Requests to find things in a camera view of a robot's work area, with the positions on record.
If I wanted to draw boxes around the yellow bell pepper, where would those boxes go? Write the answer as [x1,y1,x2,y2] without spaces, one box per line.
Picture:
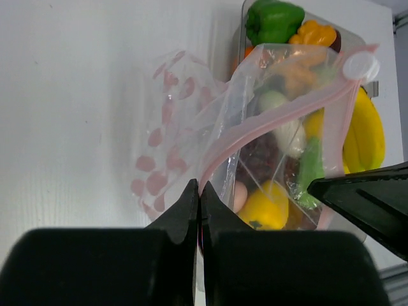
[238,180,289,230]

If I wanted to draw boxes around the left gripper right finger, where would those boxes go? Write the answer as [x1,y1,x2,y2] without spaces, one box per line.
[200,184,390,305]

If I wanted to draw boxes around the green bitter gourd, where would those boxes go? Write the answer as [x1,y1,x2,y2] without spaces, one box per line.
[289,136,324,210]

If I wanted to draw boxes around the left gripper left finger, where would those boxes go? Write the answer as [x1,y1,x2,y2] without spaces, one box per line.
[1,180,199,305]

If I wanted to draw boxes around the clear plastic food container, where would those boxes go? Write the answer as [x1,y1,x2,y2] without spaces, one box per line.
[229,0,398,246]

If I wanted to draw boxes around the green bell pepper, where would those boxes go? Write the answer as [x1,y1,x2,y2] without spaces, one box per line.
[245,1,305,47]

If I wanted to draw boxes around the pink egg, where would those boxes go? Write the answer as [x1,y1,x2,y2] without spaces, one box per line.
[233,181,248,213]

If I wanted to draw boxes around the yellow banana bunch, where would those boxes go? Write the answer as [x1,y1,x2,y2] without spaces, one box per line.
[343,87,386,173]

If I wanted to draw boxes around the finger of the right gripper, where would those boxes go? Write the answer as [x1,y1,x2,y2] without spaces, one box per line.
[307,162,407,261]

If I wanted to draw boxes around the dark red grape bunch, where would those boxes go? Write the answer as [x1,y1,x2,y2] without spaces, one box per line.
[236,133,282,192]

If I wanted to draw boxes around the clear pink zip top bag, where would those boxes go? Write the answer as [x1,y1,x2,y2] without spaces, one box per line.
[130,44,379,230]

